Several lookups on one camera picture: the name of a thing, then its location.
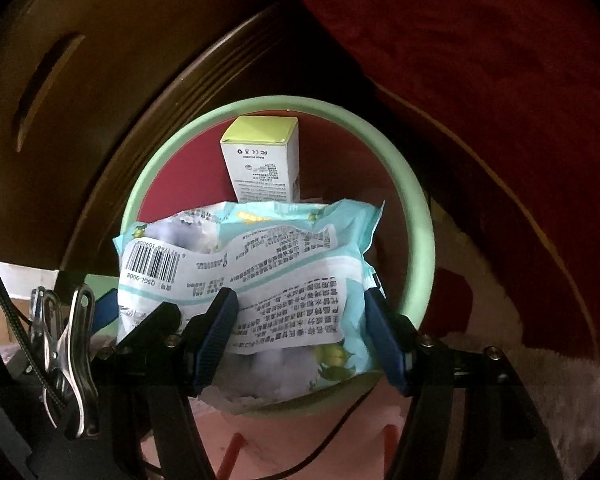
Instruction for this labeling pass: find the green wet wipe packet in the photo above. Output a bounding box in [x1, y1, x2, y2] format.
[112, 199, 386, 401]

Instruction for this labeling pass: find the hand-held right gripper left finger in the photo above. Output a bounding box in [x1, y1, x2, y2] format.
[97, 287, 240, 480]

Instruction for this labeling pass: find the fluffy pale rug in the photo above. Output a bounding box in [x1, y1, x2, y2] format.
[420, 220, 600, 461]

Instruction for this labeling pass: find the red bin with green rim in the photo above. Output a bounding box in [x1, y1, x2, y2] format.
[117, 95, 437, 418]

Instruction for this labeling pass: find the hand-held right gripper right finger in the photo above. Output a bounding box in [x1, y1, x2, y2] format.
[364, 290, 566, 480]

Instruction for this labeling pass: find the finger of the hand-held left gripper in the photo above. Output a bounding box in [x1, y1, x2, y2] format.
[92, 287, 121, 333]

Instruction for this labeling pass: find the metal spring clip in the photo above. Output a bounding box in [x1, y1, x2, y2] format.
[30, 284, 101, 438]

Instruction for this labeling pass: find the brown wooden nightstand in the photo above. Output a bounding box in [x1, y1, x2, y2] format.
[0, 0, 331, 301]

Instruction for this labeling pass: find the yellow-green white carton box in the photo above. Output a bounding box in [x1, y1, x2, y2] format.
[220, 116, 301, 203]

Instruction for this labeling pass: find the black braided cable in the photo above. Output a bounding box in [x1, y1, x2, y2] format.
[0, 240, 66, 411]

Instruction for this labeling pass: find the pink floor mat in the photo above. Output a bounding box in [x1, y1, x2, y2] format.
[140, 385, 411, 480]

